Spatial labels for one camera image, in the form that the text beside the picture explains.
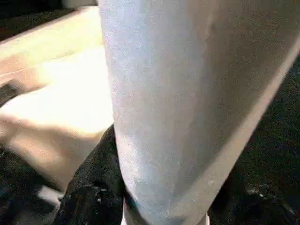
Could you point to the white plastic table leg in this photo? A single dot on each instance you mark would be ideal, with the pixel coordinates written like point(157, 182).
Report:
point(175, 93)

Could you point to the white plastic table top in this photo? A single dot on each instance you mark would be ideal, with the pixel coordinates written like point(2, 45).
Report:
point(58, 93)

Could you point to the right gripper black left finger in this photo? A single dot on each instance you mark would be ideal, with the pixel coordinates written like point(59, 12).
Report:
point(93, 192)

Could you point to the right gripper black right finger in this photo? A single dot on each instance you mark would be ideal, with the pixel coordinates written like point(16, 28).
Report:
point(253, 208)

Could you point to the black work mat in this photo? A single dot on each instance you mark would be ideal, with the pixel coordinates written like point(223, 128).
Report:
point(276, 140)

